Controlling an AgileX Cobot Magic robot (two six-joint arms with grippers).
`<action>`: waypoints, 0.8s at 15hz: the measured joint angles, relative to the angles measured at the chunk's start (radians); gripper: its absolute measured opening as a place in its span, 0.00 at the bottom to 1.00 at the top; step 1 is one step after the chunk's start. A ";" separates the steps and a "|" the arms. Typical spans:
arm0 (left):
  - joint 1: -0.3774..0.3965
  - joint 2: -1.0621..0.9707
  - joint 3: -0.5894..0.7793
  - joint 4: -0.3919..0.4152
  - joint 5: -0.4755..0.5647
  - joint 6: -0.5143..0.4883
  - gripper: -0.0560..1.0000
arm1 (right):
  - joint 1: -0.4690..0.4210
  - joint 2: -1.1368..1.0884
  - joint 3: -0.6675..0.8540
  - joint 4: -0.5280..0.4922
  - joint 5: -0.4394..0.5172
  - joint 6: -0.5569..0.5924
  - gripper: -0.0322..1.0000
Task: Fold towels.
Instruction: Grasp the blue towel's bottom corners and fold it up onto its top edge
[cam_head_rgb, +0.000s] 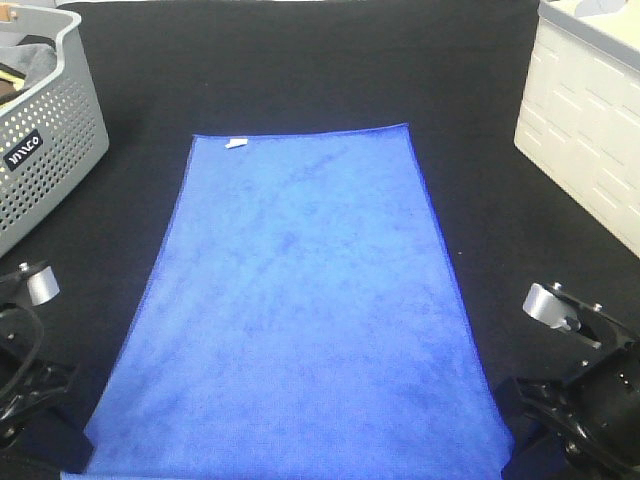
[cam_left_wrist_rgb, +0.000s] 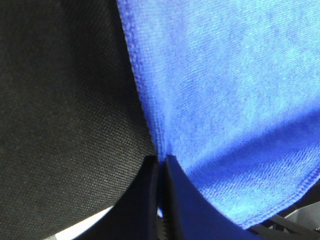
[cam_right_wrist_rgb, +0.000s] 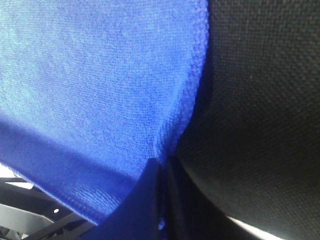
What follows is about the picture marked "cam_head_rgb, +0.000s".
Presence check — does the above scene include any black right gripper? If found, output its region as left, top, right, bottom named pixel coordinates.
left=493, top=283, right=639, bottom=480

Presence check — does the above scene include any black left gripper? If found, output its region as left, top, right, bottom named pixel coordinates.
left=1, top=261, right=94, bottom=473

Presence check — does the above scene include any blue microfiber towel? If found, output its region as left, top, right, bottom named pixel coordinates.
left=85, top=124, right=512, bottom=479

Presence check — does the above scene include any grey perforated plastic basket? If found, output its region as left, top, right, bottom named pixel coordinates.
left=1, top=3, right=109, bottom=253

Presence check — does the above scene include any white plastic storage crate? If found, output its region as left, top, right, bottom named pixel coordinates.
left=514, top=1, right=639, bottom=253

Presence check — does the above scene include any white towel label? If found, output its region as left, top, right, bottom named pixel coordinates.
left=225, top=138, right=249, bottom=149

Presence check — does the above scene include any grey cloth in basket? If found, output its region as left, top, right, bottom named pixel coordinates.
left=1, top=43, right=57, bottom=88

